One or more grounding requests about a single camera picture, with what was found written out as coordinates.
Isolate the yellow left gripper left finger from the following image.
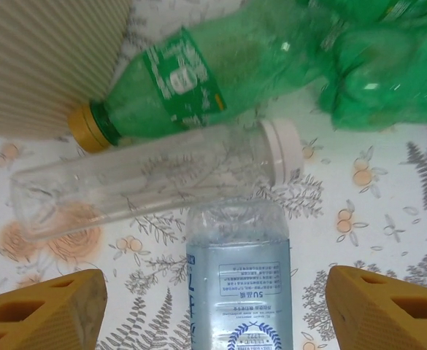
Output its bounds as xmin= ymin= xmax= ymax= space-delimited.
xmin=0 ymin=268 xmax=108 ymax=350

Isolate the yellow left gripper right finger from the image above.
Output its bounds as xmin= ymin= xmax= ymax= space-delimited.
xmin=324 ymin=265 xmax=427 ymax=350

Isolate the light blue square bottle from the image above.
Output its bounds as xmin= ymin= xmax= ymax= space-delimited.
xmin=184 ymin=200 xmax=295 ymax=350

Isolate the clear cylindrical bottle white cap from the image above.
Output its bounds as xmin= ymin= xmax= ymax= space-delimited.
xmin=10 ymin=118 xmax=305 ymax=244

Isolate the green soda bottle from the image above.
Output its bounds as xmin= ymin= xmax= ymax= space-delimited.
xmin=68 ymin=0 xmax=331 ymax=153
xmin=309 ymin=21 xmax=427 ymax=133
xmin=296 ymin=0 xmax=427 ymax=41

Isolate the beige ribbed bin pink liner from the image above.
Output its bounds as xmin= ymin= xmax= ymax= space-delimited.
xmin=0 ymin=0 xmax=136 ymax=141

